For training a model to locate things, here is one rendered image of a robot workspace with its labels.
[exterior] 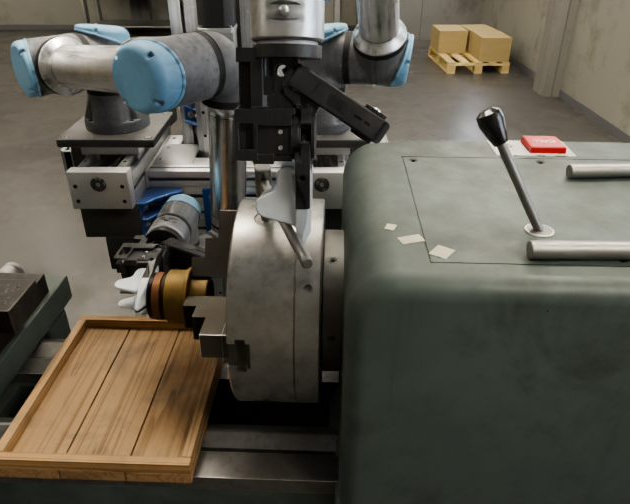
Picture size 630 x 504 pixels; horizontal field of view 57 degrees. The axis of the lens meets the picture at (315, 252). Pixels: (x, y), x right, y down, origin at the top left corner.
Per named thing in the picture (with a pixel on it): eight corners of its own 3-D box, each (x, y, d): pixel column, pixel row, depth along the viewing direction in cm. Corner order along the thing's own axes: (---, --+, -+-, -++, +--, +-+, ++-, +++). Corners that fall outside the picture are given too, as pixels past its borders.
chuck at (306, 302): (324, 299, 113) (326, 159, 92) (319, 444, 89) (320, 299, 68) (306, 299, 113) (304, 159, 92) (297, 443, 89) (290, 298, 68)
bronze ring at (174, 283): (213, 256, 93) (157, 255, 93) (201, 288, 85) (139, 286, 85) (218, 304, 97) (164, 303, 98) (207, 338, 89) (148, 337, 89)
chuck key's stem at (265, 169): (258, 231, 83) (252, 162, 76) (273, 229, 83) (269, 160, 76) (261, 240, 81) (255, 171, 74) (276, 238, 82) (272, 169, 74)
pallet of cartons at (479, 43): (509, 73, 700) (514, 38, 680) (443, 73, 699) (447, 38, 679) (484, 55, 797) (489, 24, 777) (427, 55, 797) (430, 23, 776)
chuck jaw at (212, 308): (259, 293, 87) (249, 338, 76) (261, 322, 89) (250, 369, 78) (187, 292, 87) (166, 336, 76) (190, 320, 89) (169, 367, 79)
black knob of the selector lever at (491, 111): (502, 141, 72) (508, 103, 70) (508, 149, 70) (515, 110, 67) (469, 140, 73) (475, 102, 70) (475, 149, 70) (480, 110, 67)
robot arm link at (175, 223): (192, 250, 111) (187, 212, 107) (186, 262, 107) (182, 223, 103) (153, 249, 112) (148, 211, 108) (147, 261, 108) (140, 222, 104)
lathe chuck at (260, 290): (306, 299, 113) (304, 159, 92) (296, 443, 89) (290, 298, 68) (260, 297, 113) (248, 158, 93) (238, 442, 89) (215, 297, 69)
